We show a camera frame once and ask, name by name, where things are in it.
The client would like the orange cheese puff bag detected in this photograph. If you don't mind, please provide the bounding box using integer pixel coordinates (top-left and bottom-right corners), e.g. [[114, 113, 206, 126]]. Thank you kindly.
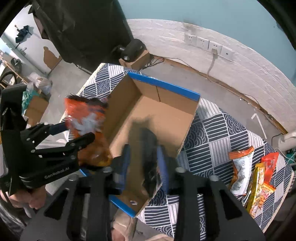
[[65, 94, 112, 167]]

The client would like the yellow red noodle packet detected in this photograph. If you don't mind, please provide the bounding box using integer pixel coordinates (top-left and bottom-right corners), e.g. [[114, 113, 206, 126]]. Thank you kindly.
[[247, 182, 276, 218]]

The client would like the long gold cracker pack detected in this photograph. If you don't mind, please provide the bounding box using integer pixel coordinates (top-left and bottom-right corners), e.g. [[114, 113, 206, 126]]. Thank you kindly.
[[246, 163, 265, 218]]

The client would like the orange silver snack bag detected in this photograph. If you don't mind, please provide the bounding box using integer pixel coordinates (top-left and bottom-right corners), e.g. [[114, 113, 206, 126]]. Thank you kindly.
[[228, 146, 254, 196]]

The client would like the black snack bag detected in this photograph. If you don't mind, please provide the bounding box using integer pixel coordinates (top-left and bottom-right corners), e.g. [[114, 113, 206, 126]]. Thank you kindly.
[[128, 119, 158, 198]]

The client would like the red snack packet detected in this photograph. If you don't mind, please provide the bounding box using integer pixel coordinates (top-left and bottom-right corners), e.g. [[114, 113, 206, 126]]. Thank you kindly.
[[261, 152, 279, 185]]

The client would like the person left hand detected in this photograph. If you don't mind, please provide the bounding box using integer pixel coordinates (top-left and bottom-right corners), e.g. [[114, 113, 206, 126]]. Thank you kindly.
[[6, 186, 47, 209]]

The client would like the navy white patterned tablecloth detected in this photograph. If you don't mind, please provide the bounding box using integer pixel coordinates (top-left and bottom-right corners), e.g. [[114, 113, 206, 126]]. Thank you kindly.
[[79, 64, 295, 237]]

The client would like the white electric kettle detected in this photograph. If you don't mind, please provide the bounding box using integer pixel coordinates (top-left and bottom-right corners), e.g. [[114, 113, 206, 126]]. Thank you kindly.
[[278, 131, 296, 152]]

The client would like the black fabric backdrop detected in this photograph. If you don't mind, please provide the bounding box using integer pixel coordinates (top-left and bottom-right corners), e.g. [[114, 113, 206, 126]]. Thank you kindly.
[[32, 0, 132, 71]]

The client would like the blue-rimmed cardboard box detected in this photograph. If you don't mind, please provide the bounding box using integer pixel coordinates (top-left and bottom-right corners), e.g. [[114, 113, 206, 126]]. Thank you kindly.
[[103, 73, 200, 217]]

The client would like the white wall socket strip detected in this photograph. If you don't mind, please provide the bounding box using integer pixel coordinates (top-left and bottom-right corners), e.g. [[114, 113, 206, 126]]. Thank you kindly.
[[184, 34, 234, 61]]

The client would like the white plug and cable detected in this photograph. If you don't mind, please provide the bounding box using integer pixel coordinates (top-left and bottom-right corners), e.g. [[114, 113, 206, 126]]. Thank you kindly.
[[207, 48, 218, 77]]

